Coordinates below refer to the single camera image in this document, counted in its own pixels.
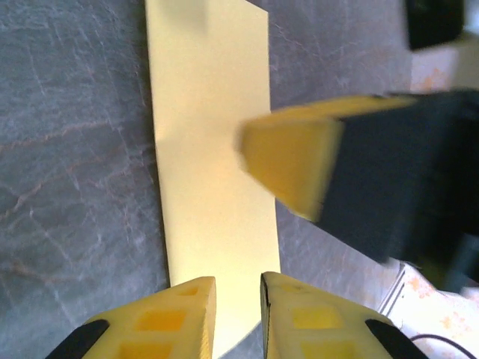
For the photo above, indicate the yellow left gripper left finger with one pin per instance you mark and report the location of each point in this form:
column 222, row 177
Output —
column 164, row 325

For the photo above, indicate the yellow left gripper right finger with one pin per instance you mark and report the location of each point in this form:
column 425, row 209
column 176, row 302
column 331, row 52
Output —
column 318, row 325

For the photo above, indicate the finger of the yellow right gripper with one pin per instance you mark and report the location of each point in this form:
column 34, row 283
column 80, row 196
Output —
column 292, row 161

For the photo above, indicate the yellow square paper sheet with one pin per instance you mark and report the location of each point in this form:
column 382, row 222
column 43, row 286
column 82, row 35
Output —
column 209, row 149

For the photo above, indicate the aluminium frame side rail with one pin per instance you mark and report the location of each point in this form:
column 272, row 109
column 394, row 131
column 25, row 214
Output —
column 393, row 291

